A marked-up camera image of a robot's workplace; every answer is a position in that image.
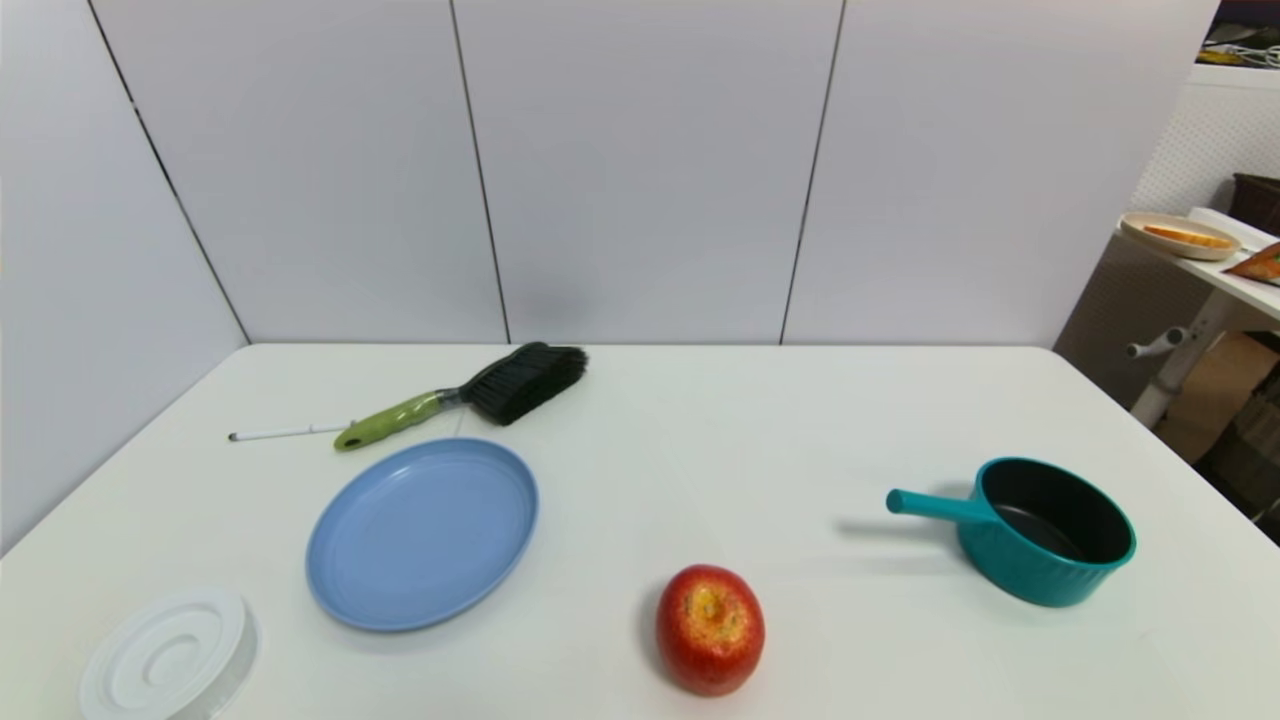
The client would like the green handled black bristle brush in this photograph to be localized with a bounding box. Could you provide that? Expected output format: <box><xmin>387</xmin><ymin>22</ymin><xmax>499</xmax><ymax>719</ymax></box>
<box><xmin>333</xmin><ymin>342</ymin><xmax>589</xmax><ymax>453</ymax></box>

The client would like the red apple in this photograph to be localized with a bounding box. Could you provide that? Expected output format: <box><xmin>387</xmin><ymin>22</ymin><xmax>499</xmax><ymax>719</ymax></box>
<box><xmin>655</xmin><ymin>563</ymin><xmax>767</xmax><ymax>698</ymax></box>

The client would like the blue round plate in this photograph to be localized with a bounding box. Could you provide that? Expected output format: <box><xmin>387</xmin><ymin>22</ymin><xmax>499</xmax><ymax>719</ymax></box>
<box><xmin>305</xmin><ymin>437</ymin><xmax>540</xmax><ymax>633</ymax></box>

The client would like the white pen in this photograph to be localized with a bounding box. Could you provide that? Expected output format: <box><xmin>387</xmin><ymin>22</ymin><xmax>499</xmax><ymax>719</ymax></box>
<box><xmin>228</xmin><ymin>424</ymin><xmax>347</xmax><ymax>443</ymax></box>

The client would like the beige shallow dish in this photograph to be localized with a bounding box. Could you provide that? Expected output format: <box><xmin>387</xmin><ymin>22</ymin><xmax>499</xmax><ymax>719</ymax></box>
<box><xmin>1120</xmin><ymin>211</ymin><xmax>1244</xmax><ymax>262</ymax></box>

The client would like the white round plastic lid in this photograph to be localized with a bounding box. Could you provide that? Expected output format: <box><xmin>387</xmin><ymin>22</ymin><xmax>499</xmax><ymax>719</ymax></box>
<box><xmin>78</xmin><ymin>587</ymin><xmax>261</xmax><ymax>720</ymax></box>

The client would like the orange bread slice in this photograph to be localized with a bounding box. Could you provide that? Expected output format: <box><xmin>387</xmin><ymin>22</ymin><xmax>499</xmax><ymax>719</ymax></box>
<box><xmin>1143</xmin><ymin>224</ymin><xmax>1237</xmax><ymax>250</ymax></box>

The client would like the brown cardboard box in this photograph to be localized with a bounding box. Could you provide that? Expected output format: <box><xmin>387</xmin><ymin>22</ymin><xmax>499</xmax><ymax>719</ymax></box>
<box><xmin>1158</xmin><ymin>332</ymin><xmax>1280</xmax><ymax>463</ymax></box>

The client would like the white side desk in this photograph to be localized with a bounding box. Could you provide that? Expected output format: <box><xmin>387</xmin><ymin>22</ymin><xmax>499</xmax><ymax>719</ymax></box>
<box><xmin>1118</xmin><ymin>206</ymin><xmax>1280</xmax><ymax>429</ymax></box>

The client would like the orange snack bag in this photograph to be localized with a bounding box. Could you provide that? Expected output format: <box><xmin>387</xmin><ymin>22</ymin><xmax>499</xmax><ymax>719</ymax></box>
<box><xmin>1222</xmin><ymin>241</ymin><xmax>1280</xmax><ymax>287</ymax></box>

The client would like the dark brown box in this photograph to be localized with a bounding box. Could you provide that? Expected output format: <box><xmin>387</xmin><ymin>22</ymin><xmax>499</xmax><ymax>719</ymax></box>
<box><xmin>1228</xmin><ymin>172</ymin><xmax>1280</xmax><ymax>236</ymax></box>

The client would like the teal saucepan with handle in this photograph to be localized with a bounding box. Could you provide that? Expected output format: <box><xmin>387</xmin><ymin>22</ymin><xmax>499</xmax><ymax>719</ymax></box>
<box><xmin>886</xmin><ymin>457</ymin><xmax>1138</xmax><ymax>609</ymax></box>

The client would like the white cable bundle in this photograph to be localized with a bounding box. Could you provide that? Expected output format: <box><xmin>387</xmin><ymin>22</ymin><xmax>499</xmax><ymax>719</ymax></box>
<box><xmin>1203</xmin><ymin>40</ymin><xmax>1280</xmax><ymax>67</ymax></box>

